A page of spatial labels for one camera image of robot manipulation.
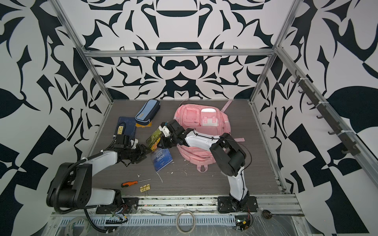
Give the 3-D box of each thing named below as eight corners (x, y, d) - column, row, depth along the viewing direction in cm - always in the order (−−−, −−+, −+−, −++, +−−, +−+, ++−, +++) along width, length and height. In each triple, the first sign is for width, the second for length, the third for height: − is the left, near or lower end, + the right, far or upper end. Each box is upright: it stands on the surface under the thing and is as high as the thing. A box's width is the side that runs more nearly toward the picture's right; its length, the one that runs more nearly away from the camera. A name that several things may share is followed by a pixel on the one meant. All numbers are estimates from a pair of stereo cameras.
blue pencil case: (134, 123, 107) (132, 119, 103) (149, 101, 121) (148, 97, 117) (148, 127, 105) (147, 123, 101) (161, 104, 119) (160, 100, 115)
